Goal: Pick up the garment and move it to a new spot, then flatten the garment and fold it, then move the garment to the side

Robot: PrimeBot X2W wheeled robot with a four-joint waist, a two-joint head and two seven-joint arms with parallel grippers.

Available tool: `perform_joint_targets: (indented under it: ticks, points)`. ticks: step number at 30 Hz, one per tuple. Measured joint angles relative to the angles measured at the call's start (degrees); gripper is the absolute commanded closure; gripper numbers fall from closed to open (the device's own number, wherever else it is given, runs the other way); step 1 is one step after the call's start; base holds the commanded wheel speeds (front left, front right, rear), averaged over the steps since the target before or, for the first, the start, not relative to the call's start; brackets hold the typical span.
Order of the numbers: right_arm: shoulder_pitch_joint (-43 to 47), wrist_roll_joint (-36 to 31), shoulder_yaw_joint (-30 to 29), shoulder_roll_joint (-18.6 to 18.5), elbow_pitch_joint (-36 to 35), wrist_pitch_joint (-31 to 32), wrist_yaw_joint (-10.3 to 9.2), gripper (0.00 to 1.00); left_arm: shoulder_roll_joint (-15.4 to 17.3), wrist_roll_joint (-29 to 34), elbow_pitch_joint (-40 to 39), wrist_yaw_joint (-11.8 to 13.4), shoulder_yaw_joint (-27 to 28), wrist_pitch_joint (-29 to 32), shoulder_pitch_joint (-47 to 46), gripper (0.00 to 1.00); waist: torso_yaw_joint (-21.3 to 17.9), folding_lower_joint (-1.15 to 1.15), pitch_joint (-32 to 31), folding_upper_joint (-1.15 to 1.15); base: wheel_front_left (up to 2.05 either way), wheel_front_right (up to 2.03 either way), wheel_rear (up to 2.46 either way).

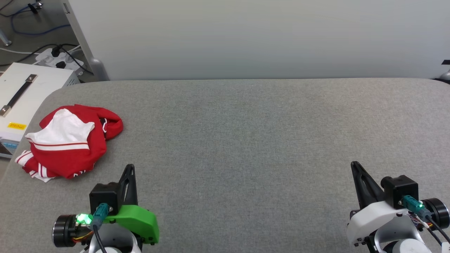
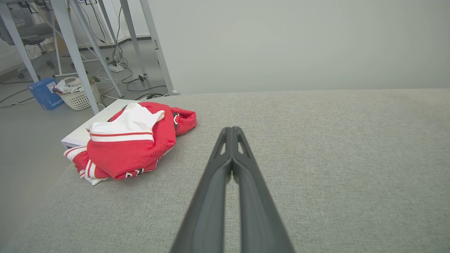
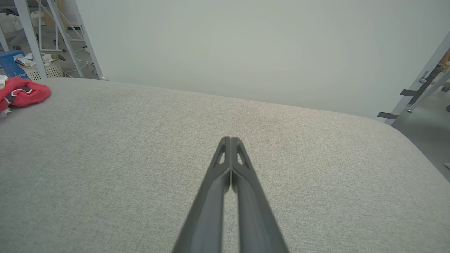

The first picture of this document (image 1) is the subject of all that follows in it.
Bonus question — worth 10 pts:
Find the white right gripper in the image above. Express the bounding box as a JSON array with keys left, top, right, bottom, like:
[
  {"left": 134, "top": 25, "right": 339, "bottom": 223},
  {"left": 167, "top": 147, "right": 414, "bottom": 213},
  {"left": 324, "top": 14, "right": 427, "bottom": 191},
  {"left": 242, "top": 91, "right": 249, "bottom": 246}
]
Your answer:
[{"left": 346, "top": 161, "right": 450, "bottom": 247}]

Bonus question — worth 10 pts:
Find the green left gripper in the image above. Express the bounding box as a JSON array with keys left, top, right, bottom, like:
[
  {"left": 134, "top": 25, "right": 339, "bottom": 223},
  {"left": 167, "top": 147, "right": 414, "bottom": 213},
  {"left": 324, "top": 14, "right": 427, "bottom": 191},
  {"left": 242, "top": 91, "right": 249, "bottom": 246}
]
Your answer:
[{"left": 52, "top": 164, "right": 160, "bottom": 247}]

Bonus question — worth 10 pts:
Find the red and white jersey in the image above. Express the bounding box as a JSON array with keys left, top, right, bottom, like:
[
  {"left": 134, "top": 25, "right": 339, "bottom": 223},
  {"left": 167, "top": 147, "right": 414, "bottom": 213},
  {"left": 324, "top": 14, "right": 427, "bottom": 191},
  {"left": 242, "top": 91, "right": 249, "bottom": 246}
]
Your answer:
[{"left": 15, "top": 104, "right": 124, "bottom": 183}]

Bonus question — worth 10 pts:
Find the white equipment box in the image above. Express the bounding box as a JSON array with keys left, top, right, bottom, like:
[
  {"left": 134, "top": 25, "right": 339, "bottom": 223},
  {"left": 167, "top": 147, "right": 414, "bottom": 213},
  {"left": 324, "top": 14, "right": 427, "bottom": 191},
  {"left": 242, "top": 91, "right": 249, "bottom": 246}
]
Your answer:
[{"left": 0, "top": 63, "right": 81, "bottom": 159}]

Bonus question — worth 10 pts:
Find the white power strip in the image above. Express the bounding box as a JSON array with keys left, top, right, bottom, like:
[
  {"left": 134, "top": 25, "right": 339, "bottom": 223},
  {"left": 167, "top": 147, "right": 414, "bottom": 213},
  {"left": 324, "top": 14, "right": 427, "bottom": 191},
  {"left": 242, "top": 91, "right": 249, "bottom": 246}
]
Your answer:
[{"left": 34, "top": 47, "right": 85, "bottom": 76}]

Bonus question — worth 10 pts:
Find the white partition panel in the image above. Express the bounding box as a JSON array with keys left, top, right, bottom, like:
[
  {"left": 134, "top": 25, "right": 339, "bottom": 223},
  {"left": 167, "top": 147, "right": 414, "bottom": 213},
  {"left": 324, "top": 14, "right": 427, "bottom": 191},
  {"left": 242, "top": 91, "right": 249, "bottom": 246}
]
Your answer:
[{"left": 62, "top": 0, "right": 450, "bottom": 82}]

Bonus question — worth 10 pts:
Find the small black floor object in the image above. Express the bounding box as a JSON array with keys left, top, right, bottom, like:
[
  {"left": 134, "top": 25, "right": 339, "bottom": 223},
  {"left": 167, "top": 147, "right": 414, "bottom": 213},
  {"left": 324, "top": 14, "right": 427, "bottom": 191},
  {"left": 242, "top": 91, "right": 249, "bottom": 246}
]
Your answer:
[{"left": 27, "top": 0, "right": 44, "bottom": 15}]

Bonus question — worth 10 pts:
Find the left camera cable teal plug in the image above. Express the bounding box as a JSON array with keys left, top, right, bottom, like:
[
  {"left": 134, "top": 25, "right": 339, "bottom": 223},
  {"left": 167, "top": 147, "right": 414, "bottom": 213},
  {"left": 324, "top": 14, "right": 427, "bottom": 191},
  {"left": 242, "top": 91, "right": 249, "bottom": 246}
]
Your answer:
[{"left": 91, "top": 203, "right": 110, "bottom": 253}]

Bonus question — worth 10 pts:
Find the camera cable teal plug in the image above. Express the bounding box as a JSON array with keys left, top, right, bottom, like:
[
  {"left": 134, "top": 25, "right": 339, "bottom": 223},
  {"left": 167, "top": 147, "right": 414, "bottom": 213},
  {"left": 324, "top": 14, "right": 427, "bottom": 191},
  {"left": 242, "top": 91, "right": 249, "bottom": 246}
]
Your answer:
[
  {"left": 400, "top": 195, "right": 450, "bottom": 246},
  {"left": 91, "top": 203, "right": 110, "bottom": 253}
]

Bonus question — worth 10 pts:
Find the right camera cable teal plug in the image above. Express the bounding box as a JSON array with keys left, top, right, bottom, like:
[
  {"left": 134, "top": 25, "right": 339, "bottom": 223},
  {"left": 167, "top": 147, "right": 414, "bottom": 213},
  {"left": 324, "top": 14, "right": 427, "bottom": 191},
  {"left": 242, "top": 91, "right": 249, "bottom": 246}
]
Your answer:
[{"left": 400, "top": 195, "right": 450, "bottom": 246}]

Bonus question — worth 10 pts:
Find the black strap handle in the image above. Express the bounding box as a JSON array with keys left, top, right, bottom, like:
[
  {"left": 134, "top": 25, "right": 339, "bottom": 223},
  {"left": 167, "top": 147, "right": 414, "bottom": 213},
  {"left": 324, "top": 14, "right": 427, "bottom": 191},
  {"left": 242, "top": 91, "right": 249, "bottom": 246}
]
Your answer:
[{"left": 0, "top": 74, "right": 38, "bottom": 117}]

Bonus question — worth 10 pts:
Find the black floor cable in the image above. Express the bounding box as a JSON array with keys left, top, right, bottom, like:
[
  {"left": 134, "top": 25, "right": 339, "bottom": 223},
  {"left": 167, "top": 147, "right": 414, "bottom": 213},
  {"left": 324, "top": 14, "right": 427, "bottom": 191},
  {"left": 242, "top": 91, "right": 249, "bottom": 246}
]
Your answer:
[{"left": 0, "top": 43, "right": 94, "bottom": 75}]

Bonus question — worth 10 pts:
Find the white floor cable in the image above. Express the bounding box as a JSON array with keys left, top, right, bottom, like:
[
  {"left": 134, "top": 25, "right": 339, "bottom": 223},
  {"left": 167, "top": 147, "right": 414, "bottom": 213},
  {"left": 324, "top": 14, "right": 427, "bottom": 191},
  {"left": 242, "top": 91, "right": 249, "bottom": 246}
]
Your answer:
[{"left": 0, "top": 47, "right": 37, "bottom": 56}]

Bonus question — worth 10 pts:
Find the blue floor cable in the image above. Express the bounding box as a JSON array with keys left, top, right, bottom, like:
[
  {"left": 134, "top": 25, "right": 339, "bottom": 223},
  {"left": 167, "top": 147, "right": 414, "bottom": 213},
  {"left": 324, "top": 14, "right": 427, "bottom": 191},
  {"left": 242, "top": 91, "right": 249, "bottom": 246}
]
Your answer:
[{"left": 10, "top": 5, "right": 71, "bottom": 36}]

